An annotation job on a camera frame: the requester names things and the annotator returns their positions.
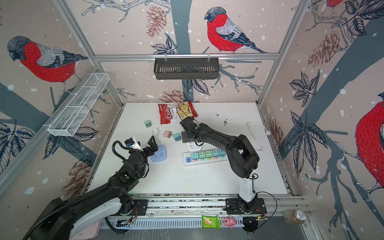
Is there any teal charger plug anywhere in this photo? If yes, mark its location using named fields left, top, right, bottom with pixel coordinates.
left=192, top=153, right=199, bottom=161
left=219, top=150, right=226, bottom=157
left=213, top=150, right=220, bottom=158

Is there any green charger plug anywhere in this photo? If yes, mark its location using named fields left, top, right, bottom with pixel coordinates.
left=199, top=151, right=207, bottom=160

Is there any light green charger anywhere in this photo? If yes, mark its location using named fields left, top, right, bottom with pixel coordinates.
left=144, top=120, right=152, bottom=128
left=206, top=151, right=213, bottom=158

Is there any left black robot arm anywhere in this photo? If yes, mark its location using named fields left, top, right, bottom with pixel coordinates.
left=24, top=136, right=158, bottom=240

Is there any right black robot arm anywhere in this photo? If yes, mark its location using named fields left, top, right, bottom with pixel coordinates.
left=180, top=113, right=267, bottom=215

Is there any pink charger plug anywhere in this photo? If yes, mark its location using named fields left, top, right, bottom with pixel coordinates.
left=163, top=131, right=173, bottom=139

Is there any white square power socket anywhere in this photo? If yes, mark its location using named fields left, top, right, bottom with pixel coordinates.
left=186, top=142, right=203, bottom=152

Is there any teal charger beside pink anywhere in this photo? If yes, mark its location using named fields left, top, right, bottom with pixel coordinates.
left=173, top=133, right=182, bottom=142

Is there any long white power strip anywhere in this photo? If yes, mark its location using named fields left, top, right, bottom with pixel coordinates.
left=183, top=149, right=228, bottom=166

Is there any red chips bag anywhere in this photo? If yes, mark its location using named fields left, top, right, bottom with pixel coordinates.
left=158, top=101, right=198, bottom=125

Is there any pink tray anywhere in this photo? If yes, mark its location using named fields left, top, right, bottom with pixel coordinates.
left=72, top=221, right=102, bottom=240

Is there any green snack packet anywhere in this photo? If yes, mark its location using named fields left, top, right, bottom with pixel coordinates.
left=202, top=216, right=221, bottom=230

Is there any pink pig toy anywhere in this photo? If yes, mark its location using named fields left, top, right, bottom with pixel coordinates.
left=222, top=216, right=237, bottom=229

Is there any glass jar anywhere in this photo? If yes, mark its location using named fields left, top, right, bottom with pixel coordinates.
left=283, top=209, right=307, bottom=225

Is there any white coiled cable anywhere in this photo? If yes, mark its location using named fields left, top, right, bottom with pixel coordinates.
left=150, top=127, right=163, bottom=145

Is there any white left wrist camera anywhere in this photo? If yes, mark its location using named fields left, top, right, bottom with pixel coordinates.
left=125, top=136, right=143, bottom=152

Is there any black wall basket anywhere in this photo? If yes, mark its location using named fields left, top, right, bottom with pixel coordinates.
left=154, top=58, right=220, bottom=80

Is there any white wire shelf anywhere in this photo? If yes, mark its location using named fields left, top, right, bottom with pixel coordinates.
left=48, top=73, right=110, bottom=137

